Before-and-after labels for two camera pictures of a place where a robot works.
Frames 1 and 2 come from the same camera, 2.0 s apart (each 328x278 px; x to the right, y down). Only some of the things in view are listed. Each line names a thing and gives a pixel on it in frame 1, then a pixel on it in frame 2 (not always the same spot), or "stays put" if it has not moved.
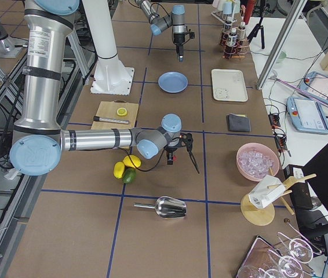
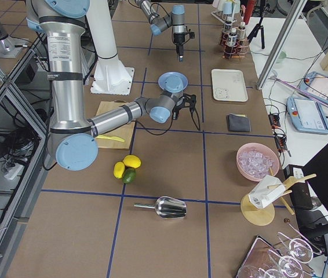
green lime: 129,175 stays put
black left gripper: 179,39 stays put
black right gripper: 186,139 -> 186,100
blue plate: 172,82 stays put
